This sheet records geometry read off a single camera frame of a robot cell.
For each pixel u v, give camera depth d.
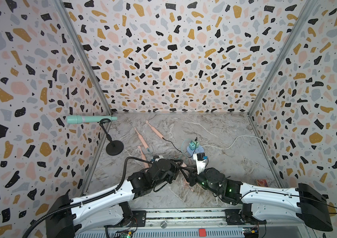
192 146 0.94
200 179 0.64
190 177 0.64
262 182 0.85
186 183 0.66
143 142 1.02
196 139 0.94
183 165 0.72
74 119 0.68
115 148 1.00
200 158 0.64
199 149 0.97
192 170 0.65
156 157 0.75
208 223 0.73
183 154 0.98
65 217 0.39
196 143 0.96
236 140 1.06
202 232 0.72
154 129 1.09
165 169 0.54
